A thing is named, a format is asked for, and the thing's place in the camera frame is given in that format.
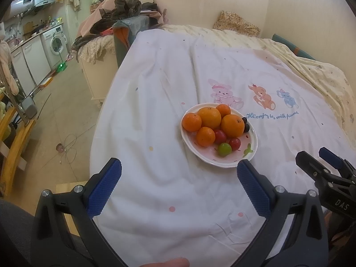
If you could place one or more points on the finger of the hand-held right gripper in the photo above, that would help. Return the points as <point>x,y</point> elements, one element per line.
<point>331,156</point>
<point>308,164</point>

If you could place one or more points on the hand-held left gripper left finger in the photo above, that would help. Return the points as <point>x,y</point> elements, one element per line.
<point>105,186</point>

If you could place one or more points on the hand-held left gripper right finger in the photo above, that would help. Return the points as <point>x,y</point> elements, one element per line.
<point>254,186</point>

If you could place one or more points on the white plate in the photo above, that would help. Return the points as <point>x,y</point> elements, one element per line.
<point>237,157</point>

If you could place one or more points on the small red tomato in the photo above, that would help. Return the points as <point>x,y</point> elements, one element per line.
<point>234,143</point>

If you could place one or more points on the dark grape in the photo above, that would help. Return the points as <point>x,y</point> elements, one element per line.
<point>246,128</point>
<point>244,120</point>

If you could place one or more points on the large orange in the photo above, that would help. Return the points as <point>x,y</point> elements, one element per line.
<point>209,116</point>
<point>232,126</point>

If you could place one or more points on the medium mandarin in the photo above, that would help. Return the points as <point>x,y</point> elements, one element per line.
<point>192,122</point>
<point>205,136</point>

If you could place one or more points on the small mandarin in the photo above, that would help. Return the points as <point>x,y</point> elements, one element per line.
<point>223,109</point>

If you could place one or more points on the person's left hand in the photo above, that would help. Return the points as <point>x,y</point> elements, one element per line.
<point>167,263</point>

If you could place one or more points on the yellow wooden chair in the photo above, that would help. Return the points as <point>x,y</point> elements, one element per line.
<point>14,150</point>

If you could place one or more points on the person's grey trouser leg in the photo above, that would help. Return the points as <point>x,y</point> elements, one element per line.
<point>14,233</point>

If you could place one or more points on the white printed blanket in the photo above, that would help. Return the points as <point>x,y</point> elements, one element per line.
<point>167,89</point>

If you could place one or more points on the green floor mop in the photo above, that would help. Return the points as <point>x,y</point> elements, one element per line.
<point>61,67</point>

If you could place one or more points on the teal and orange cushion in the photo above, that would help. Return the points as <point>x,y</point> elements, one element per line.
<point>122,50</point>

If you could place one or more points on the white kitchen cabinet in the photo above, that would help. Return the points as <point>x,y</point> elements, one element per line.
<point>30,58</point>

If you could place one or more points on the white washing machine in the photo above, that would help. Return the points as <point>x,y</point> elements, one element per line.
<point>55,43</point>

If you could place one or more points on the floral pillow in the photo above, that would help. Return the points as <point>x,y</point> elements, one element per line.
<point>236,23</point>

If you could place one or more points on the pink plush coat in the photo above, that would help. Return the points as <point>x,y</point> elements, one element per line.
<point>7,61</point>

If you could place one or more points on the pile of clothes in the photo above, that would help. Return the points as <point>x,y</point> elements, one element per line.
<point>122,8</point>

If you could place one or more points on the hanging towel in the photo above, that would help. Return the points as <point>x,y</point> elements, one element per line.
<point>74,2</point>

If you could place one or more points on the cream bed frame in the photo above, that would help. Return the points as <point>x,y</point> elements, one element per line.
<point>96,80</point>

